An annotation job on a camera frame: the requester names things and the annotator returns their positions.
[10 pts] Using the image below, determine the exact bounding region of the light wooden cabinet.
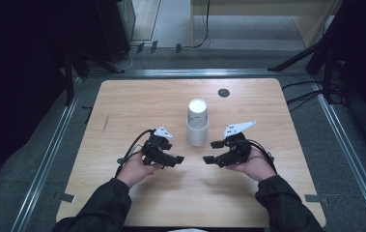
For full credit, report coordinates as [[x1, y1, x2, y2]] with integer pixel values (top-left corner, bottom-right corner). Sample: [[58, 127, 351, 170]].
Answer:
[[189, 0, 344, 49]]

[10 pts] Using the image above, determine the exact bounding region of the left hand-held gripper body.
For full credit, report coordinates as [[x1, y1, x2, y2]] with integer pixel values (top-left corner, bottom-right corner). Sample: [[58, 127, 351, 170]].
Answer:
[[140, 126, 175, 166]]

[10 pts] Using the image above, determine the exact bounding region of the right hand-held gripper cable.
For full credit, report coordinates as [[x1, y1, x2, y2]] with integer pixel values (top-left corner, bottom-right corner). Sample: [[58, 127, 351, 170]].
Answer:
[[247, 138, 278, 175]]

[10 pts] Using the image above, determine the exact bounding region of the black floor cable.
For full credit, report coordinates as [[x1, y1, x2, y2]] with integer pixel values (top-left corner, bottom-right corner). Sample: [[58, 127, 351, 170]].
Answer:
[[286, 90, 324, 105], [281, 80, 324, 93]]

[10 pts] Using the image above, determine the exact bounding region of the black computer tower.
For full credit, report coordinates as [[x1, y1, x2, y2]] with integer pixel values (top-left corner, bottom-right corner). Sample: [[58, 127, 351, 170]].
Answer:
[[95, 0, 136, 62]]

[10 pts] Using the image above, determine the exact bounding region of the black hanging cable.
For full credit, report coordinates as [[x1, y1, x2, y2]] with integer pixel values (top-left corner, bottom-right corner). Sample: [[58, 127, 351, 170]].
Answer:
[[191, 0, 211, 49]]

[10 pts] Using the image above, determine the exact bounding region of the white floor cable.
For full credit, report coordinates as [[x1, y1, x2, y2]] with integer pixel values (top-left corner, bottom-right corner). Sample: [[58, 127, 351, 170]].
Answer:
[[116, 44, 140, 72]]

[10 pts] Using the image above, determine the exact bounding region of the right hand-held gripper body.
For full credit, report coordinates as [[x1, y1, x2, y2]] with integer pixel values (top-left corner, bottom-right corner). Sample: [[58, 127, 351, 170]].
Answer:
[[222, 120, 257, 166]]

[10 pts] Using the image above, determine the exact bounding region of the black metal stand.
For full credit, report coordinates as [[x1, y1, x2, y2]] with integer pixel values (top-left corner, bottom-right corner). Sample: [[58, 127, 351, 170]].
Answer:
[[267, 0, 349, 104], [62, 47, 126, 107]]

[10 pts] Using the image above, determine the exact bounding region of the metal floor rail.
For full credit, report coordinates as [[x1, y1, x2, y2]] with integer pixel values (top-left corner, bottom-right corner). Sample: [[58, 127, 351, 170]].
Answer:
[[10, 78, 83, 232], [88, 68, 310, 79], [310, 78, 366, 232]]

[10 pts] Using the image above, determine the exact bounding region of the grey tape piece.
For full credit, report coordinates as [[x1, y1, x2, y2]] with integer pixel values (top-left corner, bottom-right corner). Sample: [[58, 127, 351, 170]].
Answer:
[[304, 193, 329, 206], [54, 191, 76, 204]]

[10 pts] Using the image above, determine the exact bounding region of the stack of white paper cups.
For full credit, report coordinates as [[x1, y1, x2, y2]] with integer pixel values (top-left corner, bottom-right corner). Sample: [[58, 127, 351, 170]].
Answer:
[[185, 98, 210, 148]]

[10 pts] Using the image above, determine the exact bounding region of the person's right hand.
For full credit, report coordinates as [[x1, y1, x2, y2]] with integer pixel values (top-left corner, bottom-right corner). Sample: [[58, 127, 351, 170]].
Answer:
[[227, 147, 277, 183]]

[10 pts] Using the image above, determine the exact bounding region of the person's left hand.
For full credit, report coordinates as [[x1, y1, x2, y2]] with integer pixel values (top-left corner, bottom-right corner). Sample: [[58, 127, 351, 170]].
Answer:
[[116, 152, 164, 189]]

